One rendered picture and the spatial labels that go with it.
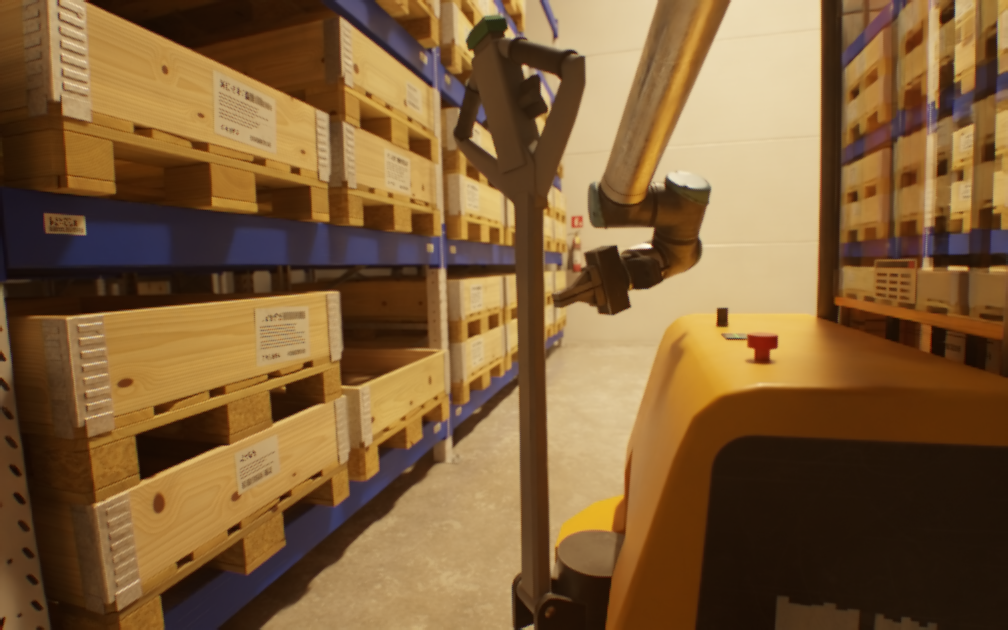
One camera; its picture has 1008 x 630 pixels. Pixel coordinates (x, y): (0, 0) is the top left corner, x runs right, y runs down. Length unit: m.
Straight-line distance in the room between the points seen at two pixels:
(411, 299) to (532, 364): 1.95
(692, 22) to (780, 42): 6.41
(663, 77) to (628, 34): 6.31
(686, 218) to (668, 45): 0.40
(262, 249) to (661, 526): 1.23
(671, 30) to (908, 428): 0.52
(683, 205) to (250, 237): 1.09
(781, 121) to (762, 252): 1.52
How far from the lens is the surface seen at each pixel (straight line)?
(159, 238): 1.31
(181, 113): 1.33
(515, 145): 0.86
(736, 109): 6.81
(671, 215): 1.02
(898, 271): 1.03
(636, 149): 0.85
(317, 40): 1.96
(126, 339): 1.17
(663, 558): 0.66
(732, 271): 6.57
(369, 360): 2.69
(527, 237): 0.86
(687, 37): 0.73
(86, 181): 1.16
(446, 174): 2.74
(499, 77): 0.87
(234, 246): 1.45
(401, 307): 2.81
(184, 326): 1.25
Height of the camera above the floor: 1.02
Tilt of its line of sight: 5 degrees down
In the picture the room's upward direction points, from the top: 1 degrees counter-clockwise
